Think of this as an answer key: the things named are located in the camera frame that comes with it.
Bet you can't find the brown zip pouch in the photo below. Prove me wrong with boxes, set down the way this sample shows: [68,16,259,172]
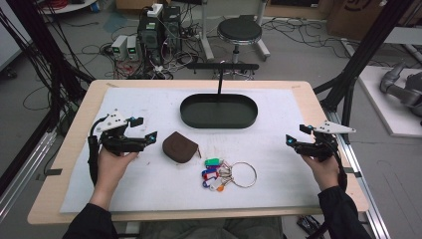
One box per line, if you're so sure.
[161,130,202,164]

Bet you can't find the person's left hand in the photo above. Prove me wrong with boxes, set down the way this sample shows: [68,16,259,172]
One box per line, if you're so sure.
[94,147,139,194]

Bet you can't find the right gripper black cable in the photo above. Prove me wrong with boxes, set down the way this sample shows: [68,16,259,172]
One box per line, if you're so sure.
[331,140,348,192]

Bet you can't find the cardboard box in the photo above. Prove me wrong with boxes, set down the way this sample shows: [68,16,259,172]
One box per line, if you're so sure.
[325,0,422,42]

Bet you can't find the white floor board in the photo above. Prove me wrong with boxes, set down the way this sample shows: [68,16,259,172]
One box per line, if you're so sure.
[357,65,422,139]

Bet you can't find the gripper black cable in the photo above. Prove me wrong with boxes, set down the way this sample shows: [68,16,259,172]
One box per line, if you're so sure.
[87,115,109,186]
[331,140,348,192]

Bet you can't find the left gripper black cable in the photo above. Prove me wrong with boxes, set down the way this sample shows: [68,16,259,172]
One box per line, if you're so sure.
[87,115,109,186]

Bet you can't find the white power adapter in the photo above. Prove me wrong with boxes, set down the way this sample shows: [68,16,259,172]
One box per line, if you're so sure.
[146,3,164,19]

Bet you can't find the tangle of floor cables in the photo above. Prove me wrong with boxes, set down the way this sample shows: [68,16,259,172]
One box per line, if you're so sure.
[79,19,200,81]

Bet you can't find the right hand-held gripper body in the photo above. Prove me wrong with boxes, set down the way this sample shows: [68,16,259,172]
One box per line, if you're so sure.
[295,119,357,162]

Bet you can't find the person's legs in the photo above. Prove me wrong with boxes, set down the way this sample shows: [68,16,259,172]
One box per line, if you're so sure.
[138,216,284,239]

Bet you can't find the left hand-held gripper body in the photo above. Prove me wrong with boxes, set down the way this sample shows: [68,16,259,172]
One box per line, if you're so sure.
[95,109,137,157]

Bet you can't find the black frame post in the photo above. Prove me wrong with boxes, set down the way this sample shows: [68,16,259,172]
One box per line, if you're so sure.
[5,0,95,104]
[313,0,416,144]

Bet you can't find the white table frame legs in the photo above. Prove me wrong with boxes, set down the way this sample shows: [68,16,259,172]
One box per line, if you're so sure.
[198,0,272,63]

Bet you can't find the white foam mat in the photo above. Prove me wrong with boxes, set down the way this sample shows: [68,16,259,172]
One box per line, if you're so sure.
[59,86,334,214]

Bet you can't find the key ring with coloured tags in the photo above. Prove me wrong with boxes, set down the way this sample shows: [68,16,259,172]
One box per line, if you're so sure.
[201,157,259,193]

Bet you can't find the aluminium rail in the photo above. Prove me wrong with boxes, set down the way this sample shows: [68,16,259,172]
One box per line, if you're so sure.
[325,109,393,239]
[0,128,58,222]

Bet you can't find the black computer tower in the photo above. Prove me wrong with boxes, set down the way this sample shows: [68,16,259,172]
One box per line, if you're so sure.
[136,13,164,66]
[161,5,182,54]

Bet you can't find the person's right hand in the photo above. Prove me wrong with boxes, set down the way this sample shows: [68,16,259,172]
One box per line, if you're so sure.
[301,154,340,192]

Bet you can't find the round black stool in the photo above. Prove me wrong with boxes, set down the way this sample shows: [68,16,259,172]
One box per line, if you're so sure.
[216,14,263,65]

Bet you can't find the black tray with hanger stand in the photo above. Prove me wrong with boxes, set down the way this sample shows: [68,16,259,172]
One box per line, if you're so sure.
[179,62,260,129]

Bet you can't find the white power supply unit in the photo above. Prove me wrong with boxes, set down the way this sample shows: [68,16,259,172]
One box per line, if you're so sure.
[110,34,129,62]
[125,35,140,62]

